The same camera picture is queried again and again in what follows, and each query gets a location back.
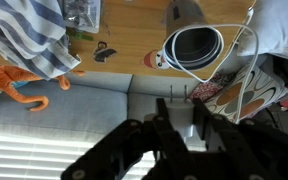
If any small green object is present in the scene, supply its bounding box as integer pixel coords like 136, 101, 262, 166
67, 29, 95, 42

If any orange octopus plush toy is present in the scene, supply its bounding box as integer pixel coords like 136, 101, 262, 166
0, 54, 87, 113

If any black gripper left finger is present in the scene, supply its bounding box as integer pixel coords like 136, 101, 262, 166
60, 98, 192, 180

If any red patterned cloth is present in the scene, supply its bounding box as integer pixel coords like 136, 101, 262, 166
187, 71, 230, 103

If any blue white striped cloth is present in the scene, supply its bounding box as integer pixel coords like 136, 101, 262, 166
0, 0, 82, 82

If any oval patterned pillow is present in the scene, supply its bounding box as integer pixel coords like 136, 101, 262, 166
203, 63, 288, 125

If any clear plastic bag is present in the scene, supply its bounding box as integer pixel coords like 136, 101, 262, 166
63, 0, 102, 34

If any white window blind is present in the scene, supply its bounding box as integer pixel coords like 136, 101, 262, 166
0, 129, 158, 180

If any wooden table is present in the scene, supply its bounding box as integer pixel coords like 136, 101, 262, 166
0, 0, 257, 79

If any light blue pillow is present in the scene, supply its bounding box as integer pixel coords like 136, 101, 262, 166
236, 0, 288, 63

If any white charger cable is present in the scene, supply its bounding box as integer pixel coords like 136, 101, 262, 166
162, 6, 260, 126

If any gray fabric sofa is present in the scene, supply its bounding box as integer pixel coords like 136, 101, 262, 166
0, 71, 218, 148

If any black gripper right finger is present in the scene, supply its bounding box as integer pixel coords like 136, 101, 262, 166
193, 98, 288, 180

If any metal cup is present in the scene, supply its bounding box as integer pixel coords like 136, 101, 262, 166
162, 0, 225, 72

